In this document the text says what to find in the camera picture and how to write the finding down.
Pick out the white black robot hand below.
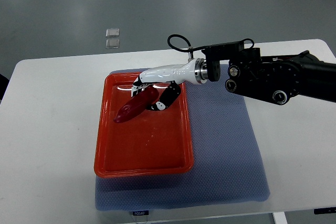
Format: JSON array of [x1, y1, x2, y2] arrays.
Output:
[[131, 58, 207, 111]]

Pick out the red pepper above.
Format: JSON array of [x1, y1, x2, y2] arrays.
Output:
[[113, 86, 159, 123]]

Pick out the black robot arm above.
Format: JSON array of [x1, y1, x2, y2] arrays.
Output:
[[131, 39, 335, 111]]

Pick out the red plastic tray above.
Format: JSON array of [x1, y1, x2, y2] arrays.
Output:
[[94, 70, 194, 178]]

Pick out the upper metal floor plate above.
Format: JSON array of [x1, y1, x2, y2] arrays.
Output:
[[106, 28, 120, 38]]

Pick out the blue-grey textured mat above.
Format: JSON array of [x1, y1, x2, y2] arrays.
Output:
[[96, 80, 270, 211]]

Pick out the black trousers of person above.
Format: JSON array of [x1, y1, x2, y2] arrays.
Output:
[[0, 74, 9, 100]]

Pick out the white table leg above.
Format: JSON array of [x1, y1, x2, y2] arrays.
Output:
[[272, 212, 288, 224]]

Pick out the black table control panel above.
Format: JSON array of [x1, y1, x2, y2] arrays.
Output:
[[313, 207, 336, 215]]

